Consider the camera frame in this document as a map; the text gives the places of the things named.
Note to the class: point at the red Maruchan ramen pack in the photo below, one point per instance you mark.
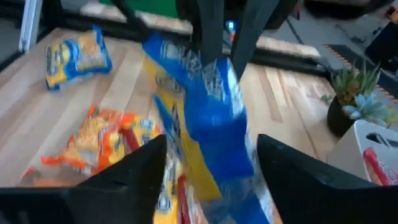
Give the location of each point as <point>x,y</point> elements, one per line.
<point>374,165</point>

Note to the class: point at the blue Maruchan ramen pack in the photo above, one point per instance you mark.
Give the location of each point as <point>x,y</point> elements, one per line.
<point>217,124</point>
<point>77,59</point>

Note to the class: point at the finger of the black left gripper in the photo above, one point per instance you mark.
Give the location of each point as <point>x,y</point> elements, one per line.
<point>211,31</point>
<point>255,34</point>

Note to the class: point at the black equipment case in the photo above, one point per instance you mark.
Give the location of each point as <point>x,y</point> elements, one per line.
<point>382,46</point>

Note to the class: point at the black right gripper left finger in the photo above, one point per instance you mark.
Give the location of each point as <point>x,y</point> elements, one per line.
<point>130,186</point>

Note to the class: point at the white plastic bin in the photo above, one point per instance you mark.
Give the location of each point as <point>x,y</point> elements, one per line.
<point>345,152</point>

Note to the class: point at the black hazard stripe floor mat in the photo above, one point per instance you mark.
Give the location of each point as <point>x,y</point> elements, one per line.
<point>348,59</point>

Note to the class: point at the white post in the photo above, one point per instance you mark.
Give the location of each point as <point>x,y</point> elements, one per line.
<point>29,25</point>

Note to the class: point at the green board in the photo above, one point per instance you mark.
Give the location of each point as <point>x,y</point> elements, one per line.
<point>149,7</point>

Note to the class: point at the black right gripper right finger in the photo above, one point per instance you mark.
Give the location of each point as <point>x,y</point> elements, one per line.
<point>304,193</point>

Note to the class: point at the orange Maruchan chicken ramen pack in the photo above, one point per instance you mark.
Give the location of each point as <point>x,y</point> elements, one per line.
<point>93,140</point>

